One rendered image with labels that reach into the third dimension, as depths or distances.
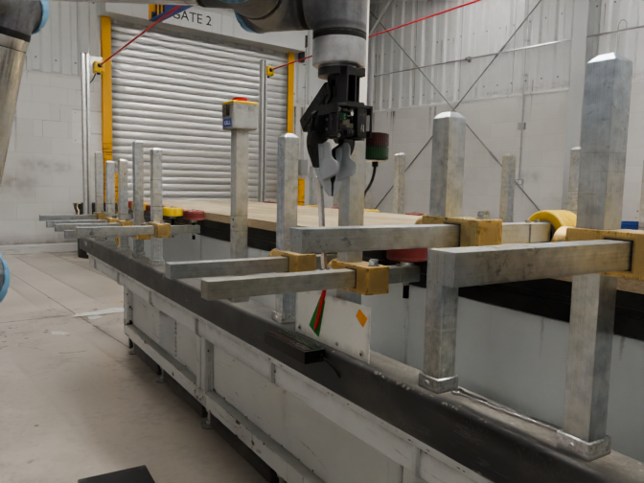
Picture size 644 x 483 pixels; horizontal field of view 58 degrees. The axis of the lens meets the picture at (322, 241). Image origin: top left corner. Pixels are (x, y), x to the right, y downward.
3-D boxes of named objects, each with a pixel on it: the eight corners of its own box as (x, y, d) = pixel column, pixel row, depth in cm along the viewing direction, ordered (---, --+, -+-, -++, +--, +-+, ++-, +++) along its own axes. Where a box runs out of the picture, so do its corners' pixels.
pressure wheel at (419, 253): (402, 303, 108) (405, 241, 107) (377, 296, 115) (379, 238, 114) (435, 299, 113) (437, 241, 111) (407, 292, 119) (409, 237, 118)
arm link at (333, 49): (302, 42, 98) (349, 50, 104) (302, 72, 99) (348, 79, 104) (332, 31, 91) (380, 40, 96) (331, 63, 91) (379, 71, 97)
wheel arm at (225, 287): (208, 306, 90) (208, 279, 90) (200, 302, 93) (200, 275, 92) (420, 286, 113) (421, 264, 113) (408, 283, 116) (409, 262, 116)
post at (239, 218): (234, 303, 152) (235, 128, 148) (226, 299, 156) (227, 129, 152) (249, 301, 154) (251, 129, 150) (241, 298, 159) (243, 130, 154)
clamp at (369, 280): (366, 295, 102) (367, 267, 102) (325, 284, 114) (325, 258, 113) (391, 293, 105) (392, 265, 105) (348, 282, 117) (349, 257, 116)
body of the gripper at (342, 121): (334, 139, 92) (336, 61, 91) (307, 142, 100) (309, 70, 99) (373, 142, 97) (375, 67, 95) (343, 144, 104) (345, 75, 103)
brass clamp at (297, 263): (293, 278, 123) (293, 255, 123) (264, 269, 134) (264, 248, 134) (318, 276, 126) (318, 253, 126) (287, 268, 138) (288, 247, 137)
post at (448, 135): (436, 426, 89) (449, 110, 85) (420, 419, 92) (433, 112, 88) (452, 423, 91) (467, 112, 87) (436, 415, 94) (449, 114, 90)
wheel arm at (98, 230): (77, 239, 196) (77, 226, 196) (75, 238, 199) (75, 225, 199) (200, 235, 219) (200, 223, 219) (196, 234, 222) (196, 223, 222)
